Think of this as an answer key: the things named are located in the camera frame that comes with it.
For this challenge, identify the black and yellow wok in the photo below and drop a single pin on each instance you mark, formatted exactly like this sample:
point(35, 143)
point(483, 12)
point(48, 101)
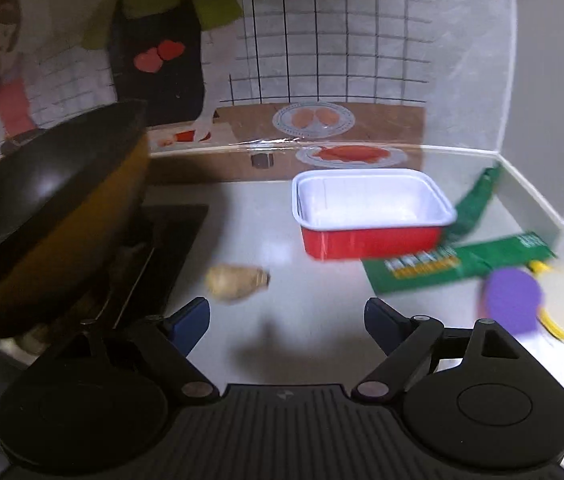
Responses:
point(47, 200)

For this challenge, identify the kitchen wall poster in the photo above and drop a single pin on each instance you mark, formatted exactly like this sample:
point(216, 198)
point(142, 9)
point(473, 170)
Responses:
point(362, 35)

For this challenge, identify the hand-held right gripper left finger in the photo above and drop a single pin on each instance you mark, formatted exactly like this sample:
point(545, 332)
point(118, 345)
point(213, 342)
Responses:
point(191, 321)

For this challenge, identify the purple and pink sponge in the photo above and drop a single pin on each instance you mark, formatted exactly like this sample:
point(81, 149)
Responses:
point(509, 300)

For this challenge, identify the narrow green packet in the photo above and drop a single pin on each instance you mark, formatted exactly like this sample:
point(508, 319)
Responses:
point(473, 200)

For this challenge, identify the black gas stove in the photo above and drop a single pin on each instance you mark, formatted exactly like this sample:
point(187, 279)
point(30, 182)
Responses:
point(178, 240)

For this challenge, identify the wide green packet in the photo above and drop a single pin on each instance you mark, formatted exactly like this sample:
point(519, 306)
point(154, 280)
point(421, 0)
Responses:
point(427, 266)

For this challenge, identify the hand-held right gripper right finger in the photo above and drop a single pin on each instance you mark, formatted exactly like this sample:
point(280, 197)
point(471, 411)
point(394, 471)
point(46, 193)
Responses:
point(380, 322)

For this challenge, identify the red and white food tray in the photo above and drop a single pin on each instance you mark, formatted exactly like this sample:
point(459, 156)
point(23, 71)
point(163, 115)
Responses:
point(362, 220)

